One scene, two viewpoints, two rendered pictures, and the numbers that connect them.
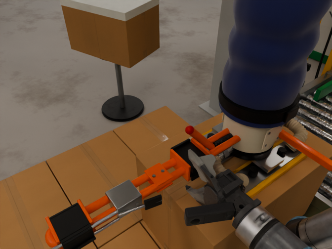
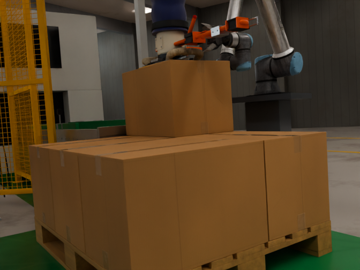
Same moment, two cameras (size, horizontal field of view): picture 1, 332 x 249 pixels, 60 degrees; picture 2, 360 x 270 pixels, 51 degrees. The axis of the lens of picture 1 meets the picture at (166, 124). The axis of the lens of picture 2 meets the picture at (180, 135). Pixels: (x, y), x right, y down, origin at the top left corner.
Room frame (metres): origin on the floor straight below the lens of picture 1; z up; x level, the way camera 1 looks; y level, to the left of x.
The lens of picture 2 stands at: (0.55, 2.07, 0.67)
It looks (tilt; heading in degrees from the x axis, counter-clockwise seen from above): 3 degrees down; 273
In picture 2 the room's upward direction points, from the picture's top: 4 degrees counter-clockwise
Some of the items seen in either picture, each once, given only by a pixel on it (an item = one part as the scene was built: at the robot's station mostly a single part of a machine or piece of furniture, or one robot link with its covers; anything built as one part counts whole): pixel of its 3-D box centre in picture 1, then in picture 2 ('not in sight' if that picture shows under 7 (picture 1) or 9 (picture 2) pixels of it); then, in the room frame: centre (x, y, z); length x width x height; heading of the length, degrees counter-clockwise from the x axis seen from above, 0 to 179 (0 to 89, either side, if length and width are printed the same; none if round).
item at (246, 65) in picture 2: not in sight; (241, 60); (0.28, -0.26, 0.96); 0.12 x 0.09 x 0.12; 137
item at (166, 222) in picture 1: (230, 187); (174, 100); (0.70, -0.25, 0.75); 0.60 x 0.40 x 0.40; 125
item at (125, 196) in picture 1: (124, 198); (219, 31); (0.43, 0.10, 1.06); 0.07 x 0.07 x 0.04; 36
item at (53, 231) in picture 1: (71, 225); (237, 24); (0.35, 0.22, 1.07); 0.08 x 0.07 x 0.05; 126
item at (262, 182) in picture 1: (267, 164); not in sight; (0.62, -0.33, 0.97); 0.34 x 0.10 x 0.05; 126
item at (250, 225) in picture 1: (254, 225); (230, 39); (0.35, -0.20, 1.08); 0.09 x 0.05 x 0.10; 127
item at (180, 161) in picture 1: (190, 158); (194, 38); (0.55, -0.07, 1.07); 0.10 x 0.08 x 0.06; 36
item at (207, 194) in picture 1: (229, 199); (218, 39); (0.42, -0.16, 1.07); 0.12 x 0.09 x 0.08; 37
